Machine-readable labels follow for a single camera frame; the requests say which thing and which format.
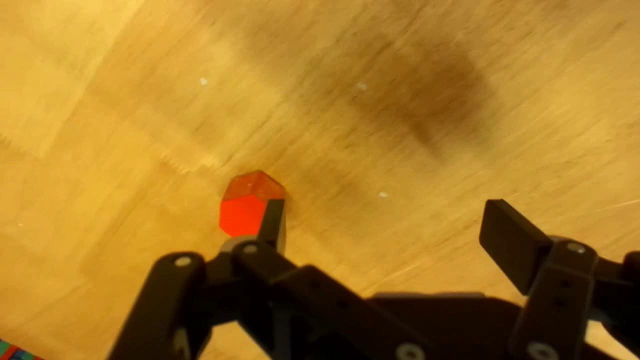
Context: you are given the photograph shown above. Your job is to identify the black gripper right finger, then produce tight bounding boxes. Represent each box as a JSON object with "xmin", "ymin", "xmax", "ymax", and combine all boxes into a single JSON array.
[{"xmin": 479, "ymin": 200, "xmax": 640, "ymax": 360}]

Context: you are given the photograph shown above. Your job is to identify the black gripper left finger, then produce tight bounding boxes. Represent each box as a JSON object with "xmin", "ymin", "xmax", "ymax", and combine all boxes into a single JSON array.
[{"xmin": 107, "ymin": 200, "xmax": 359, "ymax": 360}]

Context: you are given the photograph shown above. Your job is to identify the orange hexagonal block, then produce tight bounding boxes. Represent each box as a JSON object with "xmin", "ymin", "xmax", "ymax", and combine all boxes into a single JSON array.
[{"xmin": 218, "ymin": 170, "xmax": 286, "ymax": 236}]

